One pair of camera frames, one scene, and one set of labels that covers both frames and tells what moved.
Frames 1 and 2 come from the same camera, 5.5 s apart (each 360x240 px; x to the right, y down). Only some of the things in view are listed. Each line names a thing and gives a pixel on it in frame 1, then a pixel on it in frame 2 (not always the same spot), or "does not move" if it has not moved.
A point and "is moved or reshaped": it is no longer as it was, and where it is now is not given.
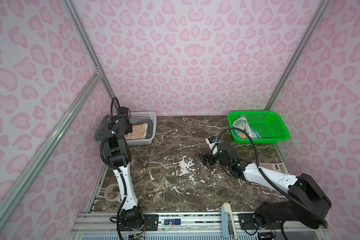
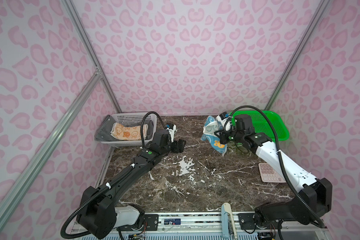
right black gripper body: (212, 159) to (227, 136)
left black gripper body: (129, 130) to (176, 146)
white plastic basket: (151, 115) does not move
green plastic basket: (268, 124) does not move
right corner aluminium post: (315, 21) does not move
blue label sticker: (173, 221) does not move
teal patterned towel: (241, 123) is moved or reshaped
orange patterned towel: (139, 131) does not move
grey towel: (102, 127) does not move
